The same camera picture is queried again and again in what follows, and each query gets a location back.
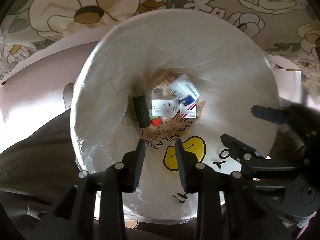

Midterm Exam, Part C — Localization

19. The white milk carton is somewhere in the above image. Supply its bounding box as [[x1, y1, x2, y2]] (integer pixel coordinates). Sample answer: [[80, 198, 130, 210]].
[[168, 74, 200, 106]]

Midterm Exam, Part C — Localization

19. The red block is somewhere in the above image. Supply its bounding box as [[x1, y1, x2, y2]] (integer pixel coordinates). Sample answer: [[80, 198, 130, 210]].
[[150, 117, 162, 127]]

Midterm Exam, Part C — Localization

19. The small blue white carton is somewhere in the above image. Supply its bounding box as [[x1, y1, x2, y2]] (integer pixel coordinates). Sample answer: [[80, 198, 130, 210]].
[[151, 98, 180, 118]]

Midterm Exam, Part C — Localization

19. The black sock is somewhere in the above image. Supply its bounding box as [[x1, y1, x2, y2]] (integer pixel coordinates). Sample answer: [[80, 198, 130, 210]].
[[132, 95, 150, 128]]

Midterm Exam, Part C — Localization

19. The green foam cube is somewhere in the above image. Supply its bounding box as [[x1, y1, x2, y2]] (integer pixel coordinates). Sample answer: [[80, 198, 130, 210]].
[[148, 109, 154, 120]]

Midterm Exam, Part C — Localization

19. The white trash bin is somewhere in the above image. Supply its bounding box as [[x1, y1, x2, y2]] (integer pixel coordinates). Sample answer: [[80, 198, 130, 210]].
[[71, 9, 279, 224]]

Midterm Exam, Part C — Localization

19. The dark trouser leg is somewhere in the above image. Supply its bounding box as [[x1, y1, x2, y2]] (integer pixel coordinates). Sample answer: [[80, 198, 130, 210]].
[[0, 108, 101, 240]]

